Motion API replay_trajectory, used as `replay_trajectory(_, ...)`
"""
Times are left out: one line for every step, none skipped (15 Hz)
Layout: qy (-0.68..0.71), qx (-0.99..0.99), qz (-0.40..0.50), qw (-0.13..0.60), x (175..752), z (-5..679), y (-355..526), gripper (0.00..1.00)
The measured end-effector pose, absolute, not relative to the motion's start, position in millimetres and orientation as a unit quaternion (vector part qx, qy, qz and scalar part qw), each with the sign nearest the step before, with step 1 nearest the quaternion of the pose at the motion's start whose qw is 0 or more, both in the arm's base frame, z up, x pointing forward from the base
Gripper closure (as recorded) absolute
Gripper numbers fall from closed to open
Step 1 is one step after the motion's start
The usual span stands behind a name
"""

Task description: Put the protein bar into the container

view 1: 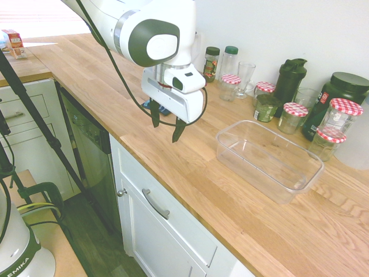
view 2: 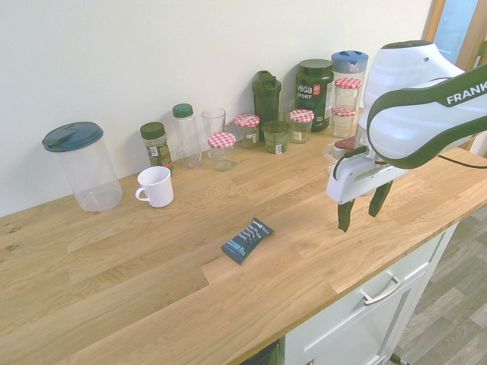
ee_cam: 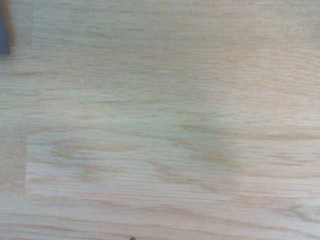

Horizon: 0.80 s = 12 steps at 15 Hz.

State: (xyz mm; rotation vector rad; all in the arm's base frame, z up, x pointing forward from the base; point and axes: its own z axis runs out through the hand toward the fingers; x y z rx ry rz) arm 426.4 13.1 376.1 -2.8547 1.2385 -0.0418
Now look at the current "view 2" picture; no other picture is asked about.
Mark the green glass jar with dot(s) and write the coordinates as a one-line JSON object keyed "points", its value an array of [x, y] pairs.
{"points": [[275, 138]]}

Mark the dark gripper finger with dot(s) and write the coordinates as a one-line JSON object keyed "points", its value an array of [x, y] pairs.
{"points": [[344, 216], [378, 201]]}

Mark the clear pitcher with teal lid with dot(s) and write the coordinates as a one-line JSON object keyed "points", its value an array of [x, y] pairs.
{"points": [[91, 171]]}

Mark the white kitchen cabinet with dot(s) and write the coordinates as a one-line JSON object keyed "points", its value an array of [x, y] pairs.
{"points": [[342, 334]]}

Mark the dark Vega protein tub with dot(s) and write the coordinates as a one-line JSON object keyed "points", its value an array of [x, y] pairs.
{"points": [[314, 95]]}

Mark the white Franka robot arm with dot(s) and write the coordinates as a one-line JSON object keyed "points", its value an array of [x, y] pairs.
{"points": [[399, 125]]}

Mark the clear pitcher with blue lid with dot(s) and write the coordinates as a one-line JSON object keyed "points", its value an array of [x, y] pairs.
{"points": [[350, 62]]}

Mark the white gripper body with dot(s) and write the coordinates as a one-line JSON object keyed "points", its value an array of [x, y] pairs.
{"points": [[354, 182]]}

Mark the white mug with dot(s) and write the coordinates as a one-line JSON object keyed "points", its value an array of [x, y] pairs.
{"points": [[156, 188]]}

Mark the dark green shaker bottle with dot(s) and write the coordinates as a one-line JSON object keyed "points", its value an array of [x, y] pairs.
{"points": [[267, 99]]}

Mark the glass jar red checked lid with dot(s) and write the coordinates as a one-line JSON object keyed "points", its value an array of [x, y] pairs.
{"points": [[301, 127], [347, 93], [221, 152], [247, 133], [343, 123]]}

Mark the clear bottle with green cap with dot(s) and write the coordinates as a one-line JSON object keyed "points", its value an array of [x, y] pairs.
{"points": [[186, 137]]}

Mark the wooden door frame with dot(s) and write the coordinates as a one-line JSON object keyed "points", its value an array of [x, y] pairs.
{"points": [[472, 34]]}

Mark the spice jar with dark lid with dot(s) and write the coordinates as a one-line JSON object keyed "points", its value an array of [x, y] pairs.
{"points": [[156, 148]]}

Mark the dark blue protein bar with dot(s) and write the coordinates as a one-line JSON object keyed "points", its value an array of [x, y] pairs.
{"points": [[248, 240]]}

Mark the clear drinking glass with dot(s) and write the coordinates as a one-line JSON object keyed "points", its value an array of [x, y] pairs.
{"points": [[214, 123]]}

